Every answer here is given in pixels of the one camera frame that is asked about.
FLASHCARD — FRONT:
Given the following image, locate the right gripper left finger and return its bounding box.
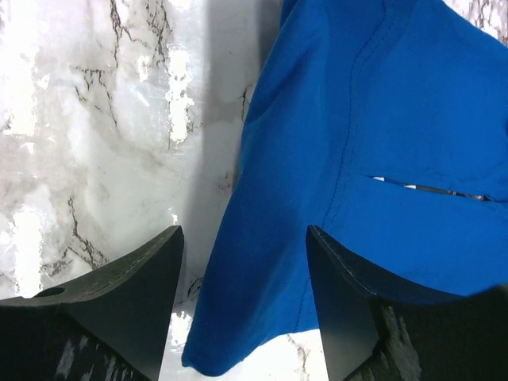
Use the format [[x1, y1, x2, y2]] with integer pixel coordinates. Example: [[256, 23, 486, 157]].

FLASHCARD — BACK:
[[1, 226, 184, 380]]

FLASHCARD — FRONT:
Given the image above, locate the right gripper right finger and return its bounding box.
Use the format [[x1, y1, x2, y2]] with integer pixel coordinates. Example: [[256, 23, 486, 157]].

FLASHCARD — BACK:
[[306, 226, 507, 380]]

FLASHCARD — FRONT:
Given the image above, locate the blue printed t shirt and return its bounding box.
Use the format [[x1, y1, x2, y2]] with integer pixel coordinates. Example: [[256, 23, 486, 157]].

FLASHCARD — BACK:
[[182, 1, 507, 376]]

